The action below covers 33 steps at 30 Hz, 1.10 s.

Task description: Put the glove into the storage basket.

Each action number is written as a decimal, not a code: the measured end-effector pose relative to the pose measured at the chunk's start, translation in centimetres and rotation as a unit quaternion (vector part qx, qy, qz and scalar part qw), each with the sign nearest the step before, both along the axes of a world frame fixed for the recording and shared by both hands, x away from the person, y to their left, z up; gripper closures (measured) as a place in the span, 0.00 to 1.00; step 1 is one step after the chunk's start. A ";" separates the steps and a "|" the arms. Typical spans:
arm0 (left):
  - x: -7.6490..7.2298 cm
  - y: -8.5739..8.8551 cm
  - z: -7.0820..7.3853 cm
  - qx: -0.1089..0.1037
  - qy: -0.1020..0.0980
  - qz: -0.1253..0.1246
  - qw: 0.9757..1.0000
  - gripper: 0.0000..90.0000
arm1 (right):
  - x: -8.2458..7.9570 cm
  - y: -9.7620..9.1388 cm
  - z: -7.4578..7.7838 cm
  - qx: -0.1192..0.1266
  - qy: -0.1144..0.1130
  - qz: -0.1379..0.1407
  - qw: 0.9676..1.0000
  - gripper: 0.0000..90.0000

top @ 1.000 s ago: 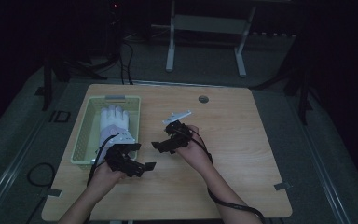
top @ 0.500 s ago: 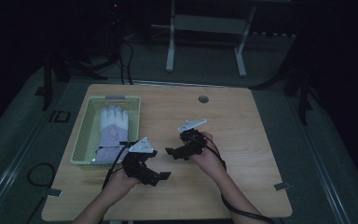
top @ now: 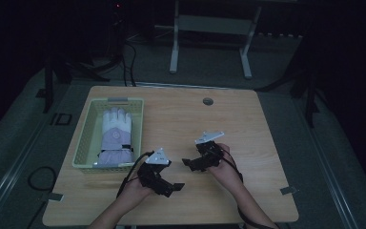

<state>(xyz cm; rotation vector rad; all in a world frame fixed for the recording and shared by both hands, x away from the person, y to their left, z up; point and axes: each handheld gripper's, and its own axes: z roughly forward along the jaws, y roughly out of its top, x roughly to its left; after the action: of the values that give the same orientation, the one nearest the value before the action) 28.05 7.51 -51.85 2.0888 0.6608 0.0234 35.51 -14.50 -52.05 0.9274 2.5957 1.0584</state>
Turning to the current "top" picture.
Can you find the white metal stand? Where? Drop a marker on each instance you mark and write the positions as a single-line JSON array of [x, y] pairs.
[[216, 24]]

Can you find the black square floor frame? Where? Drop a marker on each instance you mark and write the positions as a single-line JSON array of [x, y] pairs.
[[54, 119]]

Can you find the grey tape piece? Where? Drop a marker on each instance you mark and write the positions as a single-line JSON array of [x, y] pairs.
[[288, 190], [56, 197]]

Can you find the dark device with red light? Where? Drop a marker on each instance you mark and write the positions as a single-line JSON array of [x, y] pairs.
[[117, 9]]

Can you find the person's right hand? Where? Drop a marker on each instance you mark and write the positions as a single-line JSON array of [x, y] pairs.
[[225, 171]]

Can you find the black tripod stand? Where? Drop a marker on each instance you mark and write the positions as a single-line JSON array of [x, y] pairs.
[[308, 89], [63, 70]]

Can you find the person's left hand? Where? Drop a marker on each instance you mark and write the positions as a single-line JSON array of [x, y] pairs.
[[136, 192]]

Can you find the purple glove with white fingers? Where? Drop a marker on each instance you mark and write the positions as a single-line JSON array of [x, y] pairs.
[[116, 136]]

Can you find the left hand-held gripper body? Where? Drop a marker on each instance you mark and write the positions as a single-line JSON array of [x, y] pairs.
[[152, 173]]

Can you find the pale green plastic basket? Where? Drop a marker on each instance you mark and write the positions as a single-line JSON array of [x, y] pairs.
[[90, 140]]

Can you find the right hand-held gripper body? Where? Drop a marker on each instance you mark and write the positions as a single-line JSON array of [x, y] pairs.
[[209, 152]]

